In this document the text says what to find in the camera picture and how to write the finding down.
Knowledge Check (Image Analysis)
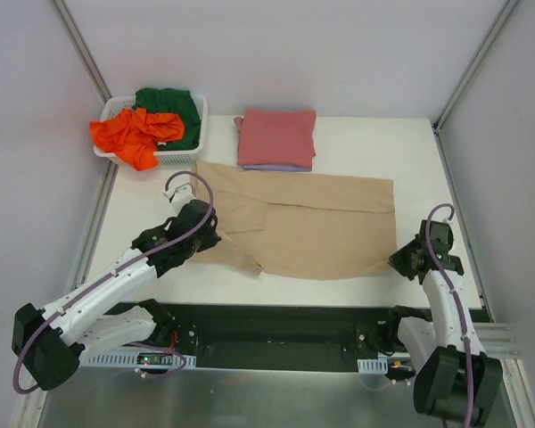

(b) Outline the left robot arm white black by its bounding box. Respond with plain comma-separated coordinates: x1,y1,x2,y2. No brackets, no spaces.
12,199,220,394

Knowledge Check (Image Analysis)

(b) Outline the beige t shirt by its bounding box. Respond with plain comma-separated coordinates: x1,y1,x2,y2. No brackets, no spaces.
194,161,397,280

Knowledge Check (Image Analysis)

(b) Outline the right white cable duct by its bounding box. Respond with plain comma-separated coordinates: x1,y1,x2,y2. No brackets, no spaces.
357,357,389,375

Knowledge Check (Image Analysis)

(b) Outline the left white cable duct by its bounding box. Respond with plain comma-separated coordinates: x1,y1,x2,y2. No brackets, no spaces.
82,350,196,370

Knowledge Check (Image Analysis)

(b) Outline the aluminium frame post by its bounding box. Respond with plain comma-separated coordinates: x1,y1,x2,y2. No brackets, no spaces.
50,0,112,103
431,0,521,135

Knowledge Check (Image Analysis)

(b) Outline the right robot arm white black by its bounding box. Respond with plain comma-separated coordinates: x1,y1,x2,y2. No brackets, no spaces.
383,219,503,427

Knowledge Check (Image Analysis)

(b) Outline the right aluminium frame post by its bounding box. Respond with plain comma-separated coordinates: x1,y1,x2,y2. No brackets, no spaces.
431,0,521,135

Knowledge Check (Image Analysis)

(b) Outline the white plastic basket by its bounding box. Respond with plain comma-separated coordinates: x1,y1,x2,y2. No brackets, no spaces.
89,87,208,171

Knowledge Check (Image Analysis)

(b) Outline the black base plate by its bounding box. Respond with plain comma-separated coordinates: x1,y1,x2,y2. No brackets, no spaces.
97,302,433,371

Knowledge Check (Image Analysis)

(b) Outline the green t shirt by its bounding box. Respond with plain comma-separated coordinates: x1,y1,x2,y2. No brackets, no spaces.
132,86,202,152

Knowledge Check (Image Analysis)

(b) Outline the orange t shirt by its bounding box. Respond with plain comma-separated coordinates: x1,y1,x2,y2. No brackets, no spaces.
89,108,185,171

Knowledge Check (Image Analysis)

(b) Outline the left aluminium frame post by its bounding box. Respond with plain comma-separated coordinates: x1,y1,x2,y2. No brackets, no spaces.
50,0,112,103

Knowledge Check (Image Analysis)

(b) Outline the pink folded t shirt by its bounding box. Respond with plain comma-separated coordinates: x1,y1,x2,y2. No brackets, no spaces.
234,109,317,170

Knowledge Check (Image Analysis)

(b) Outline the white cable duct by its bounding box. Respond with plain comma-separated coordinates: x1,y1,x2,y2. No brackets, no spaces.
357,357,389,375
82,350,196,370

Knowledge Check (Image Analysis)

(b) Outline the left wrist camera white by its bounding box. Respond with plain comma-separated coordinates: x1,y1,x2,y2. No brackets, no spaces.
163,183,195,213

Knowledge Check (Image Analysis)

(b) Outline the lavender folded t shirt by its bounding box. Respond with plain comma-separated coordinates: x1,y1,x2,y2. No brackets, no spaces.
241,164,312,172

